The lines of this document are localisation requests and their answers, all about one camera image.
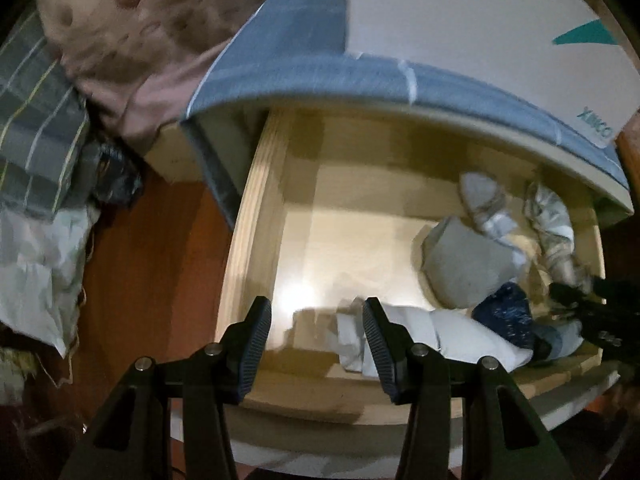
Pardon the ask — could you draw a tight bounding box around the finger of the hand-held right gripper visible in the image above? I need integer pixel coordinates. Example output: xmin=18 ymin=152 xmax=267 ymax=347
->
xmin=532 ymin=335 xmax=557 ymax=362
xmin=549 ymin=282 xmax=598 ymax=317

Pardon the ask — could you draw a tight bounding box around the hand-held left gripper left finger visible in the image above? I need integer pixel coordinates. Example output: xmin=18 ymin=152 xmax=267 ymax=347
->
xmin=60 ymin=296 xmax=273 ymax=480

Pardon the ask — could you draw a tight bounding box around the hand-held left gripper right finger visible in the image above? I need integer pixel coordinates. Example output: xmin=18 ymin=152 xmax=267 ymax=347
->
xmin=362 ymin=297 xmax=576 ymax=480

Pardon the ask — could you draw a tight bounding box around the light blue sock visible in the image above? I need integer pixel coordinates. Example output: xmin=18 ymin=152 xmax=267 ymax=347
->
xmin=530 ymin=319 xmax=584 ymax=362

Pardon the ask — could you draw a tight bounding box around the dark blue speckled underwear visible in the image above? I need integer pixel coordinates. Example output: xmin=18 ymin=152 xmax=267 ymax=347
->
xmin=472 ymin=281 xmax=537 ymax=349

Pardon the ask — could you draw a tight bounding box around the white underwear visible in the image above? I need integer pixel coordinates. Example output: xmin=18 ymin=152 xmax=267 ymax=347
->
xmin=336 ymin=297 xmax=534 ymax=379

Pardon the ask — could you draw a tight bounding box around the pale patterned cloth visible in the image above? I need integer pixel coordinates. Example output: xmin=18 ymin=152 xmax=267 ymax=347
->
xmin=522 ymin=180 xmax=597 ymax=287

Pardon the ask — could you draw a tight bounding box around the grey underwear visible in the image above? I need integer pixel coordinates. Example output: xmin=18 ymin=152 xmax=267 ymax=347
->
xmin=421 ymin=217 xmax=527 ymax=309

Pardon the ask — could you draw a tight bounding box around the grey and white sock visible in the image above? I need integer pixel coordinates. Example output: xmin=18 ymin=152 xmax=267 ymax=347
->
xmin=459 ymin=172 xmax=529 ymax=267

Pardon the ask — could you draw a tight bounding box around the grey drawer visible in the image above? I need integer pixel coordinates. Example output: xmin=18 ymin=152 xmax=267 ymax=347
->
xmin=170 ymin=110 xmax=633 ymax=468

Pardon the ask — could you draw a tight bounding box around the white cardboard box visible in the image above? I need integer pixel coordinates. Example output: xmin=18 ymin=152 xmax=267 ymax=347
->
xmin=345 ymin=0 xmax=640 ymax=149

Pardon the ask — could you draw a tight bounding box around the curved orange wooden board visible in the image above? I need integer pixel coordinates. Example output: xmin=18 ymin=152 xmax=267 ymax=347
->
xmin=616 ymin=110 xmax=640 ymax=171

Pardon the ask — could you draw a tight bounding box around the white crumpled plastic bag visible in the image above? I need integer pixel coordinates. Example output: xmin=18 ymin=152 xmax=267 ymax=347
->
xmin=0 ymin=205 xmax=102 ymax=359

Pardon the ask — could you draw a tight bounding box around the yellowish patterned cloth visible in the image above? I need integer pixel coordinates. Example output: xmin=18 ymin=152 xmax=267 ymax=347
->
xmin=0 ymin=347 xmax=51 ymax=407

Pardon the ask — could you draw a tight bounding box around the blue grey bed mattress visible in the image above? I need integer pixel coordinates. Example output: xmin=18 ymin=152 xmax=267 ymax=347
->
xmin=180 ymin=0 xmax=629 ymax=191

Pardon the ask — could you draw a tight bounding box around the grey plaid cloth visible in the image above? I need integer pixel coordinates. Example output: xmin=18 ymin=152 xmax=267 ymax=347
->
xmin=0 ymin=10 xmax=92 ymax=221

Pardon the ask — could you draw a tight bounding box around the beige leaf printed sheet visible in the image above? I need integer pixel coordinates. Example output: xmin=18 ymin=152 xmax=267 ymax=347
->
xmin=37 ymin=0 xmax=351 ymax=153

